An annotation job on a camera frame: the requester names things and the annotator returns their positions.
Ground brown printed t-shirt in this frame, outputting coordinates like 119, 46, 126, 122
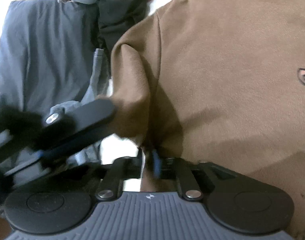
110, 0, 305, 239

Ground cream bear print bedsheet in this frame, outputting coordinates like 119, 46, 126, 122
100, 0, 171, 165

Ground blue denim garment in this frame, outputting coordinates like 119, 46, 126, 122
0, 48, 111, 188

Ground dark grey pillow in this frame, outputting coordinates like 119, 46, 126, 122
0, 0, 154, 120

